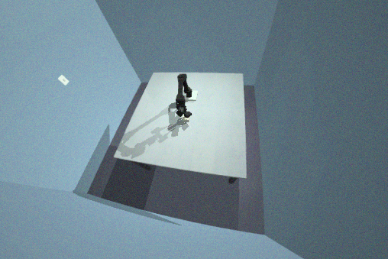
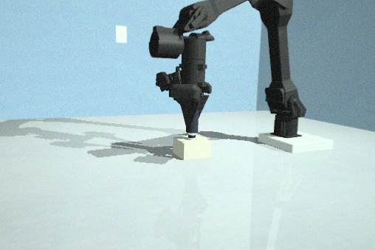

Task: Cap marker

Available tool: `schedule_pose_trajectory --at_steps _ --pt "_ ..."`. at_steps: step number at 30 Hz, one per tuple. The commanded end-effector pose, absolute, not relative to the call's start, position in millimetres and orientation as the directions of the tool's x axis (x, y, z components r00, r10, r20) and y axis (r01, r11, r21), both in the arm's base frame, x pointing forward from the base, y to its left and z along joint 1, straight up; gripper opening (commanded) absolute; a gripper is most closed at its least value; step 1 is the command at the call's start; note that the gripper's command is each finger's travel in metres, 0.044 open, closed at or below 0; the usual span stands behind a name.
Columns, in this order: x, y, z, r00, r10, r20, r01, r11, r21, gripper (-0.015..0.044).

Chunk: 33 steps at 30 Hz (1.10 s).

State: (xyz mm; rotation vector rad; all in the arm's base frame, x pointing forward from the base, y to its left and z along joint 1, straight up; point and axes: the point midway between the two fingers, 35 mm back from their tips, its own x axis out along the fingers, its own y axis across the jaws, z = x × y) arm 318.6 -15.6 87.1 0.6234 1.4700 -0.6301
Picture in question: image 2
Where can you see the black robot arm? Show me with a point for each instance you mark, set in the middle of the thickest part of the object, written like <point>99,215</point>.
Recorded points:
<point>282,95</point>

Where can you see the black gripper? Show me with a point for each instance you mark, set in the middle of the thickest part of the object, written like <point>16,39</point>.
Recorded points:
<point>190,93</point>

